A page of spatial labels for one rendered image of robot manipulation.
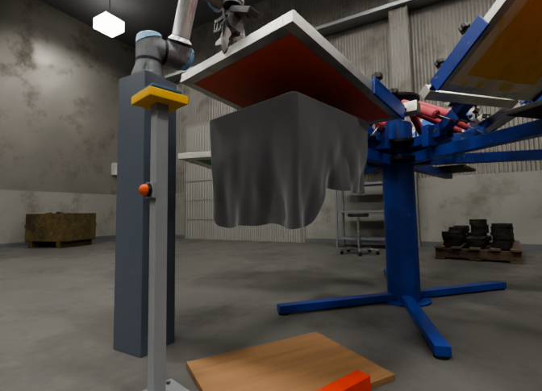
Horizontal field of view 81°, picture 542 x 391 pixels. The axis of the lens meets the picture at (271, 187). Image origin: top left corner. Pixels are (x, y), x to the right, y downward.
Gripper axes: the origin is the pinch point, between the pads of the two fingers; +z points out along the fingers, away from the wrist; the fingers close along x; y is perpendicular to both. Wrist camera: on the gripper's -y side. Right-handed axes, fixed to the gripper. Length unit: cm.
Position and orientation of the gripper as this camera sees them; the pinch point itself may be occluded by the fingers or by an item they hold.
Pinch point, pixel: (231, 52)
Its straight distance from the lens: 119.6
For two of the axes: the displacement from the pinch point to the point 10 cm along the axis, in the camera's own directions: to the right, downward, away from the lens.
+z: -0.8, 9.8, -1.8
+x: -6.8, -1.9, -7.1
